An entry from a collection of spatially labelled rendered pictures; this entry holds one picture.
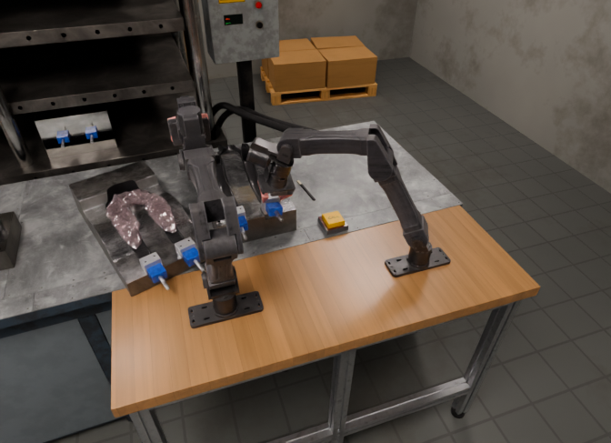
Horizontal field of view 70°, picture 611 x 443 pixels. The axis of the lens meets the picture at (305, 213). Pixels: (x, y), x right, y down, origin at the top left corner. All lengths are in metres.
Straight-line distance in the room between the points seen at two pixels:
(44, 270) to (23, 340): 0.22
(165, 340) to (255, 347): 0.24
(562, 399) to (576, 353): 0.28
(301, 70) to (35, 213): 2.87
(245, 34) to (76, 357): 1.41
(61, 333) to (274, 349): 0.71
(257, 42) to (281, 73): 2.04
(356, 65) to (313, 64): 0.42
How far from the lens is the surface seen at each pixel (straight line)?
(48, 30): 1.95
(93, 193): 1.61
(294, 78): 4.16
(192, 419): 2.02
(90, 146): 2.11
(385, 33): 5.35
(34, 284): 1.52
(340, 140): 1.16
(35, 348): 1.64
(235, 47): 2.07
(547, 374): 2.35
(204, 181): 0.97
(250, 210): 1.43
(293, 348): 1.18
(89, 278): 1.46
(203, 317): 1.25
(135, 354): 1.24
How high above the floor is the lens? 1.77
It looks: 39 degrees down
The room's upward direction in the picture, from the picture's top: 1 degrees clockwise
